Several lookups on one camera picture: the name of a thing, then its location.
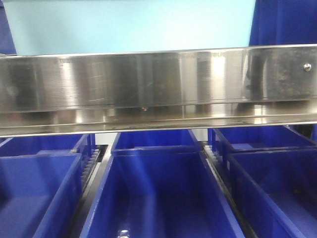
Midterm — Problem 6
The steel shelf front beam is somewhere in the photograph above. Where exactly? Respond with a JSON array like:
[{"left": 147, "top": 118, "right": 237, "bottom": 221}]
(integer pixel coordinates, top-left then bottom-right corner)
[{"left": 0, "top": 45, "right": 317, "bottom": 137}]

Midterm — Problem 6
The left dark blue bin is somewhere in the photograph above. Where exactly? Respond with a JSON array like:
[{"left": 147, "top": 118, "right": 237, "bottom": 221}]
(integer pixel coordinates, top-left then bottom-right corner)
[{"left": 0, "top": 154, "right": 82, "bottom": 238}]

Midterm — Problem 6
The centre dark blue bin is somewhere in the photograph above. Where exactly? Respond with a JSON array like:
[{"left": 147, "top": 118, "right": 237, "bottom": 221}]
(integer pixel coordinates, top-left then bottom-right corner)
[{"left": 80, "top": 152, "right": 244, "bottom": 238}]

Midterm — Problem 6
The right dark blue bin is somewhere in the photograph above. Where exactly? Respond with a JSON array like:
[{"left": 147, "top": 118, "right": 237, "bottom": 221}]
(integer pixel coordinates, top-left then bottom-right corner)
[{"left": 228, "top": 149, "right": 317, "bottom": 238}]

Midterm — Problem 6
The rear centre blue bin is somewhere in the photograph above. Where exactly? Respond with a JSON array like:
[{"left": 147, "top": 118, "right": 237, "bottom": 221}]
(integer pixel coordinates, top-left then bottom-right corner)
[{"left": 111, "top": 129, "right": 201, "bottom": 156}]

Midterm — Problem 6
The light blue plastic bin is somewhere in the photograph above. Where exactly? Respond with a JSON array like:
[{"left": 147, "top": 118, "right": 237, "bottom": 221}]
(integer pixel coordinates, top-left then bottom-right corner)
[{"left": 3, "top": 0, "right": 255, "bottom": 55}]

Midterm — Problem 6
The rear right blue bin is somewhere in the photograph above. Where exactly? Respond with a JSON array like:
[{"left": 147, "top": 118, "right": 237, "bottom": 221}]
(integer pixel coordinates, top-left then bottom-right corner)
[{"left": 208, "top": 125, "right": 317, "bottom": 173}]

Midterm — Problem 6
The dark blue bin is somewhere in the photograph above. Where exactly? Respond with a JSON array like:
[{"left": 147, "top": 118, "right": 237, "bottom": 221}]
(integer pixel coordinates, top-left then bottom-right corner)
[
  {"left": 228, "top": 149, "right": 317, "bottom": 238},
  {"left": 80, "top": 152, "right": 244, "bottom": 238},
  {"left": 0, "top": 154, "right": 82, "bottom": 238}
]

